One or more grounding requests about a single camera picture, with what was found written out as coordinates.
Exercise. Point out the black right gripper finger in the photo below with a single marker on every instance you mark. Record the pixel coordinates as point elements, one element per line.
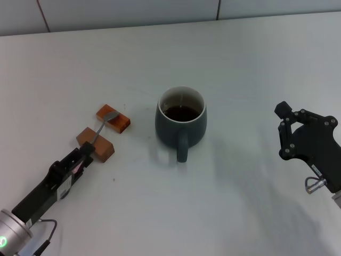
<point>311,116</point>
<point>282,138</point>

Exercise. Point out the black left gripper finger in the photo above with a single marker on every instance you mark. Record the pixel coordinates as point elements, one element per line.
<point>86,164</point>
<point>88,148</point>

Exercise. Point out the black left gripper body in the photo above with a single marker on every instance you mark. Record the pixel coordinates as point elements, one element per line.
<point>42,192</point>

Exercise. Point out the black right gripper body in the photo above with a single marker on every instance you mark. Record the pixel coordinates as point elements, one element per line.
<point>317,144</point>

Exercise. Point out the grey ceramic cup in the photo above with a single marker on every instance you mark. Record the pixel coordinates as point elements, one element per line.
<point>170,133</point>

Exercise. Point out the brown notched wooden block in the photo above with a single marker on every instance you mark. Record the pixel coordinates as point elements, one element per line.
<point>102,149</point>

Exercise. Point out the orange glossy wooden block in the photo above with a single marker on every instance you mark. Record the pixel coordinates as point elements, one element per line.
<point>121,124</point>

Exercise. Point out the dark coffee liquid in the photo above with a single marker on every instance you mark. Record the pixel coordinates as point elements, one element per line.
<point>181,113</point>

